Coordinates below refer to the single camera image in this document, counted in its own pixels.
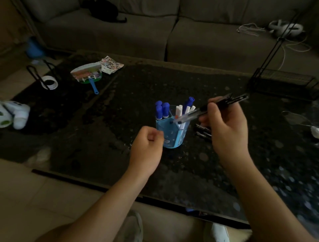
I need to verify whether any white headset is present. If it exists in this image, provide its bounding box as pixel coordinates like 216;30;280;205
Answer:
268;19;305;38

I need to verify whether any person's left hand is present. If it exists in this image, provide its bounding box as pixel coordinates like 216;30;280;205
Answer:
128;126;165;178

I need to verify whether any person's right shoe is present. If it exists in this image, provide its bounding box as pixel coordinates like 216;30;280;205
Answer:
203;221;230;242

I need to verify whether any blue container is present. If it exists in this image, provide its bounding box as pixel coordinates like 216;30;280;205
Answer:
24;36;46;59

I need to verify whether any long white cable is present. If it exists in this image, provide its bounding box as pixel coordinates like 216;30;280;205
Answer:
277;35;312;71

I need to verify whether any clear plastic object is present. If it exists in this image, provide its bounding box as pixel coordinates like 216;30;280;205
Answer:
281;110;319;140

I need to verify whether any person's left shoe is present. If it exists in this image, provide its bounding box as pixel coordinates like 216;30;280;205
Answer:
117;210;144;242

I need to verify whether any white game controller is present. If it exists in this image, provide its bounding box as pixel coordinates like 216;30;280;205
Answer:
0;100;31;130

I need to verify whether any clear pen with black cap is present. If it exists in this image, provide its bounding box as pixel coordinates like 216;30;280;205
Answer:
173;93;250;124

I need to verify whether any black wire rack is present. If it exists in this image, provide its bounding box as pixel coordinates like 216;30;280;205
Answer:
247;11;319;102

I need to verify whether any person's right forearm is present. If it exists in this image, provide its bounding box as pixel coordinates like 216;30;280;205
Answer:
225;158;318;242

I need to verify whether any white coiled cable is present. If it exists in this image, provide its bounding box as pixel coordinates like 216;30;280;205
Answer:
236;23;266;37

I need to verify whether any blue pen holder cup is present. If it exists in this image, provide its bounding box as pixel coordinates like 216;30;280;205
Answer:
156;105;191;149

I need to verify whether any white tape roll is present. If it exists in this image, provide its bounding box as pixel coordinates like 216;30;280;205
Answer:
40;75;59;90

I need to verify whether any person's left forearm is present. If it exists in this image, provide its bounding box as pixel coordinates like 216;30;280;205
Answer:
36;168;150;242

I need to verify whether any black cloth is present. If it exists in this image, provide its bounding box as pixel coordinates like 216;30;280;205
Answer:
82;0;128;23

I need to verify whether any person's shoe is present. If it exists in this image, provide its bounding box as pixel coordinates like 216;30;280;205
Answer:
117;210;144;242
203;221;230;242

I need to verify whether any hand fan with blue handle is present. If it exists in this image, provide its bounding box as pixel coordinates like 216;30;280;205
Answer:
70;62;103;95

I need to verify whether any person's right hand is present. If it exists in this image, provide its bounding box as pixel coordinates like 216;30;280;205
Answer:
199;96;253;170

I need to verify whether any grey sofa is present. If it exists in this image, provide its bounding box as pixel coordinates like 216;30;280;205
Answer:
20;0;319;78

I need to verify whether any black wire clip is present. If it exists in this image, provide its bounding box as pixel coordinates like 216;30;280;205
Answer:
26;59;61;90

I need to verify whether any colourful sticker sheet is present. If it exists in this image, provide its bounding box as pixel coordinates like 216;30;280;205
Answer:
99;56;124;75

